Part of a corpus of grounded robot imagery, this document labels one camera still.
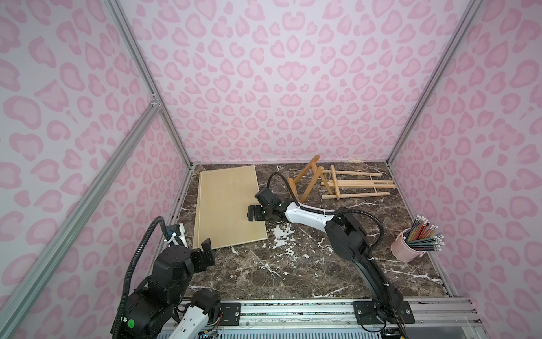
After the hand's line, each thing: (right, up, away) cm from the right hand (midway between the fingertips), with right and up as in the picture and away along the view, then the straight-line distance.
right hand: (256, 215), depth 97 cm
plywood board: (-17, +7, +7) cm, 20 cm away
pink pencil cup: (+58, -11, -15) cm, 61 cm away
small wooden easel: (+49, +14, +10) cm, 52 cm away
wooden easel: (+25, +21, -7) cm, 34 cm away
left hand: (-14, -3, -33) cm, 36 cm away
